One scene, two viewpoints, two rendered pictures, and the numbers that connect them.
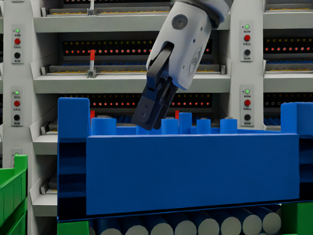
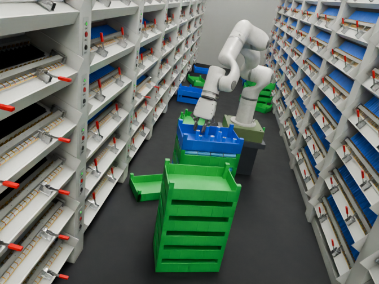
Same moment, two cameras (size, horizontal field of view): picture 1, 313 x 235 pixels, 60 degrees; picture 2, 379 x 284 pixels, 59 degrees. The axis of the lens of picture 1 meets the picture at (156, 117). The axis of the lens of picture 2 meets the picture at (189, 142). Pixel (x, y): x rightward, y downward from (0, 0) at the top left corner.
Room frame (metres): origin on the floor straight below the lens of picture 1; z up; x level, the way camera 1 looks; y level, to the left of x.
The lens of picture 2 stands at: (0.42, 1.56, 1.17)
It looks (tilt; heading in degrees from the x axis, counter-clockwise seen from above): 24 degrees down; 270
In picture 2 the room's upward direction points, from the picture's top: 10 degrees clockwise
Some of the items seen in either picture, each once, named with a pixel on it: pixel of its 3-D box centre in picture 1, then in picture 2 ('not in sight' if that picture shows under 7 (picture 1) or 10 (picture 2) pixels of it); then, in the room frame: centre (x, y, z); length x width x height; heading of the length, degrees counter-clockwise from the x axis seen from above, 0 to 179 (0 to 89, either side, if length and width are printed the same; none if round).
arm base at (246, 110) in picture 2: not in sight; (246, 110); (0.08, -0.74, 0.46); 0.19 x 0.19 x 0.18
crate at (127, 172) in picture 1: (155, 140); (208, 136); (0.34, 0.00, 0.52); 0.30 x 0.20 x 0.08; 14
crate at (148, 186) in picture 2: not in sight; (157, 185); (0.59, -0.21, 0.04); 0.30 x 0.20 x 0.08; 28
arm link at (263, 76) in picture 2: not in sight; (258, 83); (0.05, -0.73, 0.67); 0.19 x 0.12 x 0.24; 156
